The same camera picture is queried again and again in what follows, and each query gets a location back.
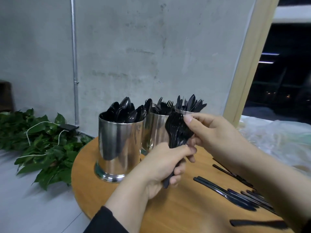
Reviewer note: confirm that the bunch of black forks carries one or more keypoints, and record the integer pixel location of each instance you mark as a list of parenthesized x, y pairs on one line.
[(163, 106)]

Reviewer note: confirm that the bunch of black spoons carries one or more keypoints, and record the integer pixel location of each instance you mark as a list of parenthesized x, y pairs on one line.
[(124, 111)]

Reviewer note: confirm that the person's left hand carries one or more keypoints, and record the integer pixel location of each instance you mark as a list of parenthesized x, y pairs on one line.
[(160, 167)]

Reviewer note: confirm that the person's right forearm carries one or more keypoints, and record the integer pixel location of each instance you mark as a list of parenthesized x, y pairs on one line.
[(282, 186)]

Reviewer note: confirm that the dark wooden shelf unit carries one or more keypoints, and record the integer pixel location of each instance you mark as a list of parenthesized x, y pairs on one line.
[(5, 97)]

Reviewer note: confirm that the clear plastic bag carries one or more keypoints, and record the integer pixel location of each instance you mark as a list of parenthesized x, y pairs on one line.
[(286, 138)]

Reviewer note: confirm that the person's left forearm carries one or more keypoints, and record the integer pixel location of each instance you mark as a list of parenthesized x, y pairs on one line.
[(121, 211)]

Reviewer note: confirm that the green leafy plant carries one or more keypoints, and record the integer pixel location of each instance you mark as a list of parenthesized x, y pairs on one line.
[(39, 148)]

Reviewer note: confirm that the pile of black plastic cutlery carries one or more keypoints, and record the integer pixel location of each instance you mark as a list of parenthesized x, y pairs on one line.
[(228, 189)]

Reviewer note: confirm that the black plastic fork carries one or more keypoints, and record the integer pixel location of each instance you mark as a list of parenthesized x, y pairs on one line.
[(172, 128), (180, 133)]

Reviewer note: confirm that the person's right hand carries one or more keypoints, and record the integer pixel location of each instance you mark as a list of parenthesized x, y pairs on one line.
[(221, 138)]

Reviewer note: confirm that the black power adapter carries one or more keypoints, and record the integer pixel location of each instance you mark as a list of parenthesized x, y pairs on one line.
[(69, 127)]

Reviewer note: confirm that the black plastic knife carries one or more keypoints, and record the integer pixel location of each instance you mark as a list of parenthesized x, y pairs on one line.
[(257, 223)]

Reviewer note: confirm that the bunch of black knives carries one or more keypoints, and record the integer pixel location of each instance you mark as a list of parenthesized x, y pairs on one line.
[(189, 103)]

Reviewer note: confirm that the grey metal pipe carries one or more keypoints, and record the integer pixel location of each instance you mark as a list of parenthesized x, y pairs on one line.
[(74, 55)]

